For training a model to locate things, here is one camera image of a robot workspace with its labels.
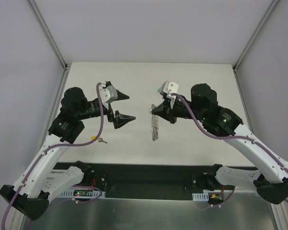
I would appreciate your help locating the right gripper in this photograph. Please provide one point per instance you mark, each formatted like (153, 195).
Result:
(174, 111)

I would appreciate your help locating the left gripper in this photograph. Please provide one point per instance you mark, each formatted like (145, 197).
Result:
(110, 109)

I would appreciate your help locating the metal disc with keyrings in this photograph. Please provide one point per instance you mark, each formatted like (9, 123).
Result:
(154, 124)

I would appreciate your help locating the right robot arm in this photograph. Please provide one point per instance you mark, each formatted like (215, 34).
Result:
(269, 180)

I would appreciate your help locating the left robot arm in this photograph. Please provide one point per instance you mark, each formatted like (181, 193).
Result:
(32, 193)

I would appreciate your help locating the yellow tag key lower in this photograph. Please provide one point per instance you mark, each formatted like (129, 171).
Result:
(99, 139)

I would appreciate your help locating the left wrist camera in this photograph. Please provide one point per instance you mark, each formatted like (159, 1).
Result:
(108, 94)

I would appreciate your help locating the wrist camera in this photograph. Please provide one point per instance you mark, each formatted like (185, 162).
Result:
(168, 90)
(108, 94)

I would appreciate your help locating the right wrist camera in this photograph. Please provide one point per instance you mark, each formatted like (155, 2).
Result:
(168, 90)

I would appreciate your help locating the left aluminium frame rail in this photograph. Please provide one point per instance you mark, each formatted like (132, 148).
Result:
(58, 81)

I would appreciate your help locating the aluminium frame rail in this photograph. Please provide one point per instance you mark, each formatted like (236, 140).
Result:
(58, 81)
(254, 76)

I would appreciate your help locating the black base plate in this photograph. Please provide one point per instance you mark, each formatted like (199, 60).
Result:
(142, 181)

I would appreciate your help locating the right white cable duct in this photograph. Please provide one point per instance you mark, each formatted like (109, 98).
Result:
(201, 197)

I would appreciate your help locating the right aluminium frame rail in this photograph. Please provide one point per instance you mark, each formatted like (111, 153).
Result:
(254, 76)

